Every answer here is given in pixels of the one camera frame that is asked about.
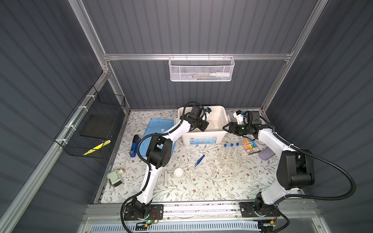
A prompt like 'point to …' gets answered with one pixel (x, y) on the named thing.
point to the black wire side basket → (92, 127)
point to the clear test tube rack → (230, 155)
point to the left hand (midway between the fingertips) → (206, 123)
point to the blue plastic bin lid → (156, 126)
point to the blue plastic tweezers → (199, 160)
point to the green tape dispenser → (114, 178)
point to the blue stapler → (136, 140)
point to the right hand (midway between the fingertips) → (227, 129)
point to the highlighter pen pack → (251, 146)
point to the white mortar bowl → (178, 173)
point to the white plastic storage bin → (217, 117)
